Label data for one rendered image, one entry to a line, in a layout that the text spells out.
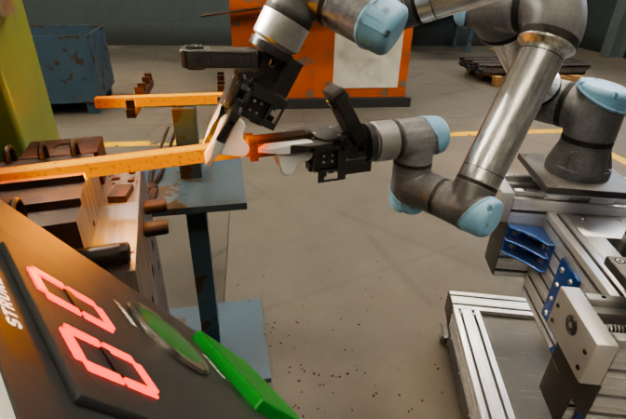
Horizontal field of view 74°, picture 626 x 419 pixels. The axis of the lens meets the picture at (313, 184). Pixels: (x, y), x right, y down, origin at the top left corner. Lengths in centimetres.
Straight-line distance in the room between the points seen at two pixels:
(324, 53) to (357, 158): 358
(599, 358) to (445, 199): 33
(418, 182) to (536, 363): 89
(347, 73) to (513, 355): 338
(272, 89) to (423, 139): 30
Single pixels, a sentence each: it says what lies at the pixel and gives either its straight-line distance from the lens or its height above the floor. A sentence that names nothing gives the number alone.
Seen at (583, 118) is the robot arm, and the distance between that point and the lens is 119.
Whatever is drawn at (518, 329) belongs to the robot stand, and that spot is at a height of 21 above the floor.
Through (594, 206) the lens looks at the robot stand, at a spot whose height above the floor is 75.
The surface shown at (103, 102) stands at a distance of 110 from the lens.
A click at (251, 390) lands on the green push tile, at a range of 28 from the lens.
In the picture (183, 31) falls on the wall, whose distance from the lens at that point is 837.
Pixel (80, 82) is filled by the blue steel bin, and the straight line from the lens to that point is 446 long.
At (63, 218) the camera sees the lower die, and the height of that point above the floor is 98.
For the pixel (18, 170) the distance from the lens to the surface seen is 71.
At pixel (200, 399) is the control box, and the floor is 111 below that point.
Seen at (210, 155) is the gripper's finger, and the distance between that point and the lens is 66.
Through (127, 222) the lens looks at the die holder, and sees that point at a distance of 70.
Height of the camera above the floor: 127
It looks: 27 degrees down
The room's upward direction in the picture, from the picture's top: 2 degrees clockwise
